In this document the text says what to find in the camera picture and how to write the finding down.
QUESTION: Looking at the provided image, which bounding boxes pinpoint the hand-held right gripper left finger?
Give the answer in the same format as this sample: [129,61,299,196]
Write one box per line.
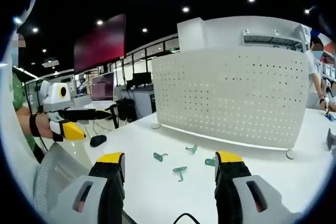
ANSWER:
[54,152,126,224]

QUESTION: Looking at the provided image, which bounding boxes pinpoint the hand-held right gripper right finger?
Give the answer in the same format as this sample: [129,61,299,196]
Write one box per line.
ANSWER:
[214,151,303,224]

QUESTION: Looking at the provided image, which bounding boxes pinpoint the white perforated mounting plate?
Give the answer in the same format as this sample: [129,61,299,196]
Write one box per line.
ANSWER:
[151,48,308,159]

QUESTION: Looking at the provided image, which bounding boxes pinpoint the person's left hand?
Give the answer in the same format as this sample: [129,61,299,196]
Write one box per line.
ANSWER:
[36,112,58,138]

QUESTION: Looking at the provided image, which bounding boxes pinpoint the black computer mouse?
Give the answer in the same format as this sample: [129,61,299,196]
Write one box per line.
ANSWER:
[89,134,108,147]

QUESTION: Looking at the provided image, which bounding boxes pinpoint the white-framed monitor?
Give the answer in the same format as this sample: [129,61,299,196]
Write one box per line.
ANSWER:
[91,71,117,102]

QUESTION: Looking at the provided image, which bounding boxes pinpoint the grey ribbed panel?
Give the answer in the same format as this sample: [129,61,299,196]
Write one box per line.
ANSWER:
[33,142,90,210]

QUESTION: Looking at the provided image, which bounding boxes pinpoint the black office chair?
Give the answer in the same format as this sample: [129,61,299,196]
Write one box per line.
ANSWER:
[109,97,138,130]

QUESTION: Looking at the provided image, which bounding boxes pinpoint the black monitor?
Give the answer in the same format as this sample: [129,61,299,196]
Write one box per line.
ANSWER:
[132,71,153,89]

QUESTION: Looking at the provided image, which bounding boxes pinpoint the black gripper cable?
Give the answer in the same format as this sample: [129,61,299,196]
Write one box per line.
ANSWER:
[38,135,50,155]

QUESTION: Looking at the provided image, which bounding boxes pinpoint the black wrist strap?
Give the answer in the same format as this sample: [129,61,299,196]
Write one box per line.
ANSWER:
[29,113,40,138]

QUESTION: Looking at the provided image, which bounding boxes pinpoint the large red wall screen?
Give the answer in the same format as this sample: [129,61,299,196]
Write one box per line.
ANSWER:
[73,13,127,76]

